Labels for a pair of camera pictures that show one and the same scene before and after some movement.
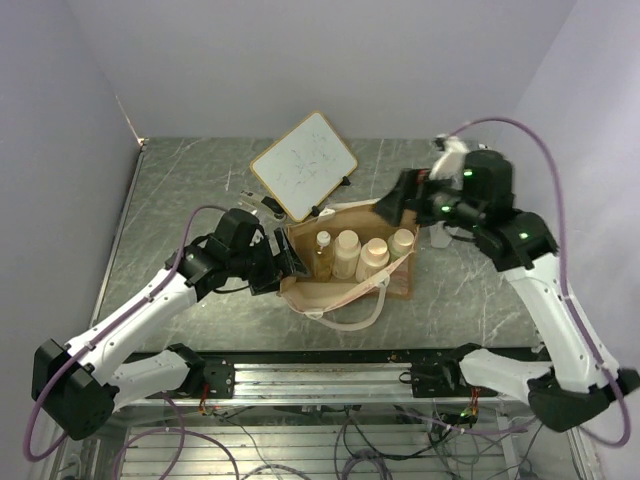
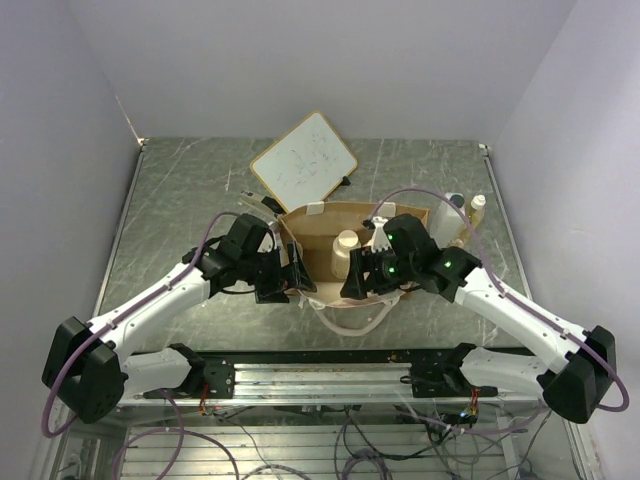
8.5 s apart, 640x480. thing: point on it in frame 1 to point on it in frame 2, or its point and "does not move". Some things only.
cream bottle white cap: (346, 255) does not move
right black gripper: (411, 191) to (356, 285)
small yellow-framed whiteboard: (305, 165) does not move
